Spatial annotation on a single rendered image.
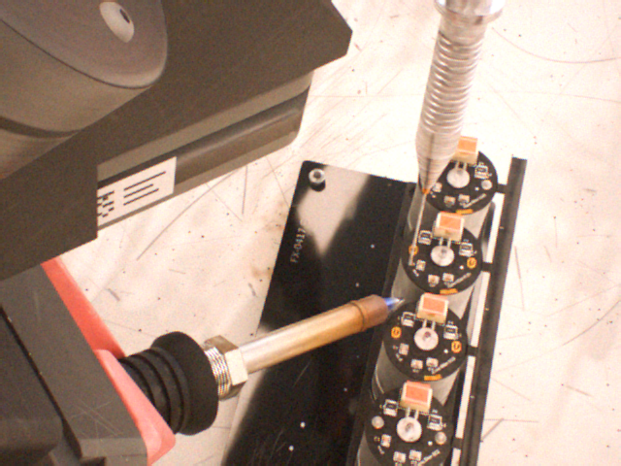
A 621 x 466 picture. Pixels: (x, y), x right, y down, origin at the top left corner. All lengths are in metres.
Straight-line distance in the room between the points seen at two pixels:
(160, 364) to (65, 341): 0.08
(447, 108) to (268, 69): 0.16
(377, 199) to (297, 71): 0.29
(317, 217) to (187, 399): 0.16
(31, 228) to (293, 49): 0.04
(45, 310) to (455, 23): 0.13
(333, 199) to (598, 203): 0.10
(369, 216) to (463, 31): 0.16
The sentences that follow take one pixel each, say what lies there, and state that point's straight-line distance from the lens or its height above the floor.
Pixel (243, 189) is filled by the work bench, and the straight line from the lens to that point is 0.46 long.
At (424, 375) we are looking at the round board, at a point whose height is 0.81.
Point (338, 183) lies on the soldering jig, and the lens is 0.45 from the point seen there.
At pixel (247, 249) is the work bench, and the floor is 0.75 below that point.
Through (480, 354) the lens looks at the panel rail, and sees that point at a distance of 0.37.
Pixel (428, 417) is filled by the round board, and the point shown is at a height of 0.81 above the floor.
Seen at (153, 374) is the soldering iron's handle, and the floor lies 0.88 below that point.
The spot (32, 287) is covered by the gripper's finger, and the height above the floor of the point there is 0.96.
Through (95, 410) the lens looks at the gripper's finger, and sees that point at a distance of 0.20.
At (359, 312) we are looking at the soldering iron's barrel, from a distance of 0.33.
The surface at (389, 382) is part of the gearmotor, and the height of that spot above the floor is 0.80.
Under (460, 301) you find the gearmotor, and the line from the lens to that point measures 0.39.
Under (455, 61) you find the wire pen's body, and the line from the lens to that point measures 0.30.
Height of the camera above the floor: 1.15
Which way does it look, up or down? 64 degrees down
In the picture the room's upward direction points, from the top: 6 degrees clockwise
